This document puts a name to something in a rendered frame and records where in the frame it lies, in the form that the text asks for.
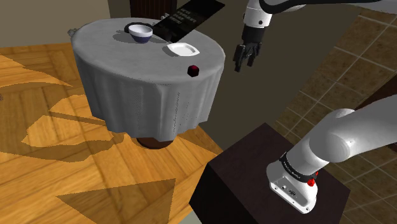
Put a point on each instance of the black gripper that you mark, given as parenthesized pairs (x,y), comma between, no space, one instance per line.
(252,35)

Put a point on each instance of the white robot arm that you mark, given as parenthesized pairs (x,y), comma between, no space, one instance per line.
(328,139)

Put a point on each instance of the dark red round fruit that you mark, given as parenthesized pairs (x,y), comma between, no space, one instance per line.
(193,71)

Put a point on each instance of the white square plate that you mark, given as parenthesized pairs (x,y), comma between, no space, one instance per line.
(183,49)

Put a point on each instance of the black flat book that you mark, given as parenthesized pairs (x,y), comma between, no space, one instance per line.
(183,20)

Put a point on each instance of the white and blue bowl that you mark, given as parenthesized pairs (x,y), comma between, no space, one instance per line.
(141,33)

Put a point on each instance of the round table with grey cloth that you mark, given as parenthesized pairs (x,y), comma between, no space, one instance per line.
(130,80)

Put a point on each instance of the dark robot stand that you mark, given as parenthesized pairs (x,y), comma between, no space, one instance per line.
(235,180)

